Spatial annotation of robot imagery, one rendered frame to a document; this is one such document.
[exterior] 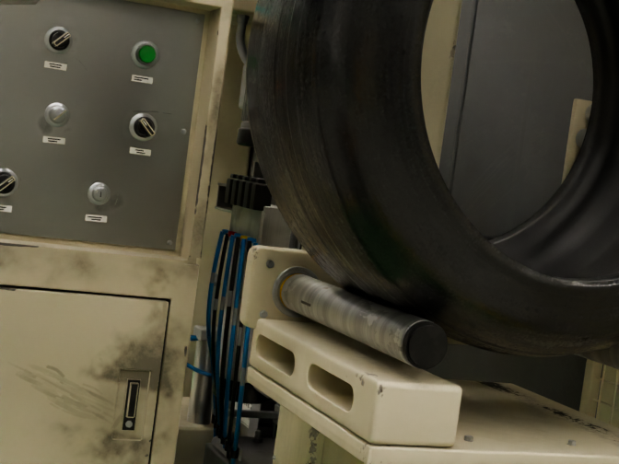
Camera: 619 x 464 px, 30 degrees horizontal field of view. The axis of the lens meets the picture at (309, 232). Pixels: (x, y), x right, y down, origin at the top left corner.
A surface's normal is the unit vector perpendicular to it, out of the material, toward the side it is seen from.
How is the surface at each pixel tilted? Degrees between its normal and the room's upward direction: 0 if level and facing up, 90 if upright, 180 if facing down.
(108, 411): 90
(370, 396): 90
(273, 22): 88
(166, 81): 90
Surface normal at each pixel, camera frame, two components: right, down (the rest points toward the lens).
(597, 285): 0.35, 0.28
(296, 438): -0.92, -0.11
